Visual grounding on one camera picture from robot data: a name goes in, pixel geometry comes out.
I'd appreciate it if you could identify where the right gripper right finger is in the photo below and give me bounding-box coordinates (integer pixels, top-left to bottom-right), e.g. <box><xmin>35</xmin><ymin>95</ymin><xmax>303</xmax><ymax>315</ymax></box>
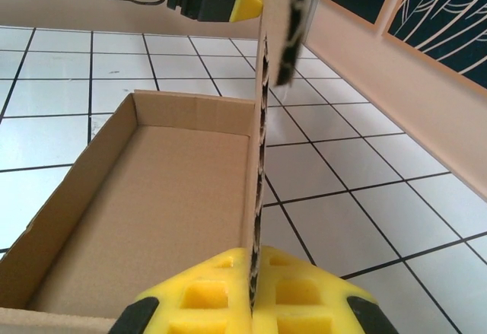
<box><xmin>253</xmin><ymin>245</ymin><xmax>393</xmax><ymax>334</ymax></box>

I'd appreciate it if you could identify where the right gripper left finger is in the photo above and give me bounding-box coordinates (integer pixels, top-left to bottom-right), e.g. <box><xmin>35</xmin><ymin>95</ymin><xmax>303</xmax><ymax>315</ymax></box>
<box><xmin>110</xmin><ymin>247</ymin><xmax>255</xmax><ymax>334</ymax></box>

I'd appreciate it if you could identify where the brown cardboard box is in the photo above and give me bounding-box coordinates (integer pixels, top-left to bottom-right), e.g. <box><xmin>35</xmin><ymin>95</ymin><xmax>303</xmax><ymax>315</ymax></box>
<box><xmin>0</xmin><ymin>0</ymin><xmax>324</xmax><ymax>334</ymax></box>

